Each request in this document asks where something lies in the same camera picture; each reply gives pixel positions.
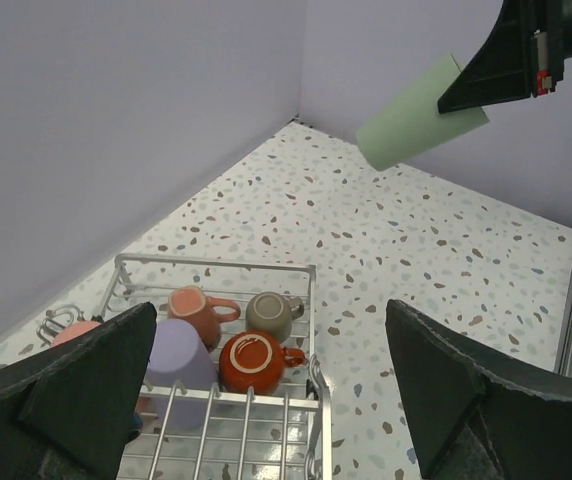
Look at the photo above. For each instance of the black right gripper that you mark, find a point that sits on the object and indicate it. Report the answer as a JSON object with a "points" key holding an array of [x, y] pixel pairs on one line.
{"points": [[522, 57]]}

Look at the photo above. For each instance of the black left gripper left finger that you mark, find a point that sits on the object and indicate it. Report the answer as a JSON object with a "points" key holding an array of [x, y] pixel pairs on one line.
{"points": [[66, 412]]}

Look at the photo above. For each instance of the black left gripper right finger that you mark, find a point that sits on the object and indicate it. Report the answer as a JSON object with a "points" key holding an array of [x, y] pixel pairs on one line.
{"points": [[474, 412]]}

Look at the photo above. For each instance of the light green tumbler cup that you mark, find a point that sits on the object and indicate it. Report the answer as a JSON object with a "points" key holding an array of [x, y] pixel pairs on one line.
{"points": [[411, 123]]}

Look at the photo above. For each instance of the pink textured mug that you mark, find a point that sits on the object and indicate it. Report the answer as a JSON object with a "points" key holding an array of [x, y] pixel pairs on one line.
{"points": [[205, 313]]}

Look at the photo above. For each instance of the grey beige mug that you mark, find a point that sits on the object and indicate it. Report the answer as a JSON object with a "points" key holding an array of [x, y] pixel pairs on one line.
{"points": [[273, 314]]}

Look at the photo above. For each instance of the pink tumbler cup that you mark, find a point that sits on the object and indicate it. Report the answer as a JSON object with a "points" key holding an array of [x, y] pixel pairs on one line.
{"points": [[73, 331]]}

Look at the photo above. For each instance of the lilac tumbler cup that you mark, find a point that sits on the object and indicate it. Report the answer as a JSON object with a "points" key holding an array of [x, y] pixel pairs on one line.
{"points": [[178, 354]]}

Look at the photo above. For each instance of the orange red mug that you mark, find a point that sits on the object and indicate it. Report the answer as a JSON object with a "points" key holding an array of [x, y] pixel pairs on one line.
{"points": [[254, 359]]}

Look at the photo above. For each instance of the metal wire dish rack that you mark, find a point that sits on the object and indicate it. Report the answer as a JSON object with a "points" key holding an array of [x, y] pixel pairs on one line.
{"points": [[213, 434]]}

